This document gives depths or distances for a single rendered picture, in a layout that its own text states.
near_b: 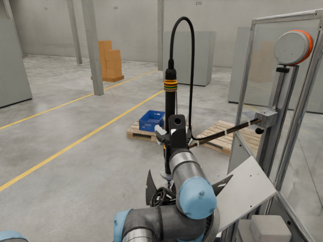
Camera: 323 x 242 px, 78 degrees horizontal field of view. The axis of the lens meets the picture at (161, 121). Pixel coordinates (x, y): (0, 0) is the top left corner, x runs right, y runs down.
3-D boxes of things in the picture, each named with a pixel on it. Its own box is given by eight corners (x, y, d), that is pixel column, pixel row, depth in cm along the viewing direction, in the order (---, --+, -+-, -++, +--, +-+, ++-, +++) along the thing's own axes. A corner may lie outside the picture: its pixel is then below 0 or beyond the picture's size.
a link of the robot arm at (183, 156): (172, 161, 48) (204, 158, 49) (168, 151, 52) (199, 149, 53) (171, 186, 51) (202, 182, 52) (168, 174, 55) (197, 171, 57)
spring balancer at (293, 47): (276, 62, 108) (268, 63, 104) (283, 30, 101) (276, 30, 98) (309, 66, 96) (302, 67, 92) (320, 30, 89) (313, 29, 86)
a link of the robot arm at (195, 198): (180, 226, 42) (182, 195, 38) (171, 188, 52) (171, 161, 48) (217, 221, 43) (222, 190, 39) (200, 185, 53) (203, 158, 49)
